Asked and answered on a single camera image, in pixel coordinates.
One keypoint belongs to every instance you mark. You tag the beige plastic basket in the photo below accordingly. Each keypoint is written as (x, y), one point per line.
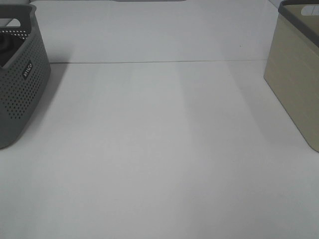
(292, 69)

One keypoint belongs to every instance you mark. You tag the grey perforated plastic basket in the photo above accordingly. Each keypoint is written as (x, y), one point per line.
(24, 70)

